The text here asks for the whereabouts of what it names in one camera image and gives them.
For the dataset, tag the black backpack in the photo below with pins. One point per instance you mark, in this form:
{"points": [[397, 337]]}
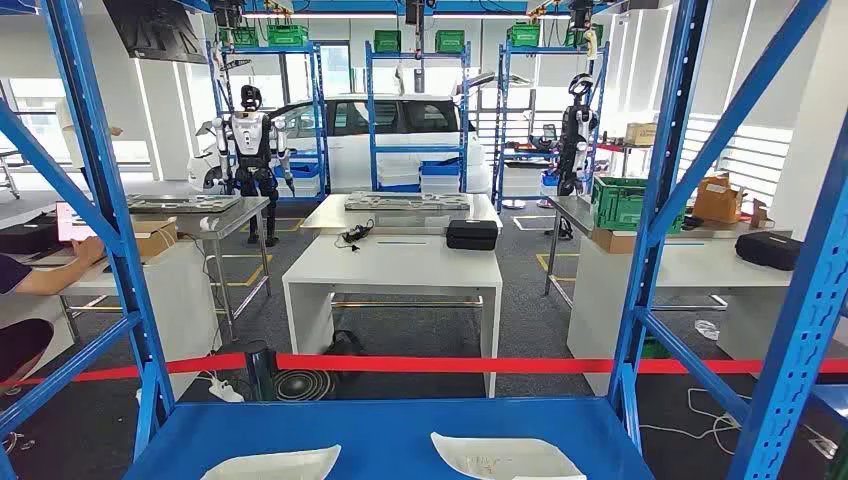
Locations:
{"points": [[344, 344]]}

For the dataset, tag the black carrying case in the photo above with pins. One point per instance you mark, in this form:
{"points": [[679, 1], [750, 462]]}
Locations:
{"points": [[472, 235]]}

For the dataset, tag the standing person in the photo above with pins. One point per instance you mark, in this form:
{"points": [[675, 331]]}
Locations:
{"points": [[65, 139]]}

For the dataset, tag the white stacked bins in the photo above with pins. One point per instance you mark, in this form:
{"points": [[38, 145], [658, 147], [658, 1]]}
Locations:
{"points": [[397, 173]]}

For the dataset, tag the grey stamped metal panel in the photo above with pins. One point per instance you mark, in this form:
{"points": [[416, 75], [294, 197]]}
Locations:
{"points": [[185, 203], [404, 201]]}

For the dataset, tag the white car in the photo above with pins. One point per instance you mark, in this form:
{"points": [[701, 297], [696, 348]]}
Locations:
{"points": [[344, 159]]}

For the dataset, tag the closed cardboard box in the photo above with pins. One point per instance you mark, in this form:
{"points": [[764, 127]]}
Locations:
{"points": [[640, 134]]}

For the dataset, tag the black hanging monitor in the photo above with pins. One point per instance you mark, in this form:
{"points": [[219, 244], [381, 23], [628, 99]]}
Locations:
{"points": [[159, 30]]}

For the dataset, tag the red barrier tape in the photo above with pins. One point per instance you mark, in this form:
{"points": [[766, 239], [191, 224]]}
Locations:
{"points": [[464, 364]]}

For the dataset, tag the blue plastic bin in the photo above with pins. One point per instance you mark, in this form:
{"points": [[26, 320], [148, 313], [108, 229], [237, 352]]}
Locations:
{"points": [[549, 179], [306, 171], [440, 168]]}

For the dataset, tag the black soft bag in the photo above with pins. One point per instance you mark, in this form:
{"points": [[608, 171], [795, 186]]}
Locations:
{"points": [[768, 250]]}

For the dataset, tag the green plastic crate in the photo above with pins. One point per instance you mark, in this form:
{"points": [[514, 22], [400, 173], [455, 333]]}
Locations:
{"points": [[654, 348], [598, 34], [450, 41], [616, 205], [244, 36], [287, 35], [523, 34], [387, 41]]}

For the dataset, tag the open cardboard box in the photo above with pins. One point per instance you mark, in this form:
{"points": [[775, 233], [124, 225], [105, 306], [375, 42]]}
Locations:
{"points": [[715, 199]]}

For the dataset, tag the black round stanchion base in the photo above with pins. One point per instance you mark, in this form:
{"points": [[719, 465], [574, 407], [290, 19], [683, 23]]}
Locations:
{"points": [[301, 385]]}

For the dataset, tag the crumpled clear plastic wrap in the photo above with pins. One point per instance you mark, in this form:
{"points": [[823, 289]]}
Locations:
{"points": [[706, 330]]}

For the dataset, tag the white table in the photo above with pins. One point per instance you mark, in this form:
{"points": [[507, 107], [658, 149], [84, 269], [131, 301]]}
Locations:
{"points": [[391, 265], [696, 278], [185, 311]]}

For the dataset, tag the white and black humanoid robot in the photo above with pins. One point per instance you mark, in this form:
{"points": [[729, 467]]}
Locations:
{"points": [[252, 142]]}

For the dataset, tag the open laptop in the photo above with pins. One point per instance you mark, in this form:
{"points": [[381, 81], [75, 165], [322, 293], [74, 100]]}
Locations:
{"points": [[69, 222]]}

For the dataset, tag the seated person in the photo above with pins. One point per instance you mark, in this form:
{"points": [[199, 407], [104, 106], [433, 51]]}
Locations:
{"points": [[40, 281]]}

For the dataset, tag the black stanchion post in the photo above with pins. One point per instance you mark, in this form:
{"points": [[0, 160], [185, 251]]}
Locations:
{"points": [[260, 371]]}

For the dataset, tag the flat cardboard box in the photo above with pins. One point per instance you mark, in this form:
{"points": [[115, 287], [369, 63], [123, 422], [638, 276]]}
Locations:
{"points": [[613, 242]]}

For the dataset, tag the small cardboard box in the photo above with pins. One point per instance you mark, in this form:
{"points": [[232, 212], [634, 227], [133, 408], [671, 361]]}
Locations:
{"points": [[760, 215]]}

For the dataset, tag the white curved car part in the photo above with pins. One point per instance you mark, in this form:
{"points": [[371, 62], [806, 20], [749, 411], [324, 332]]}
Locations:
{"points": [[278, 467], [503, 457]]}

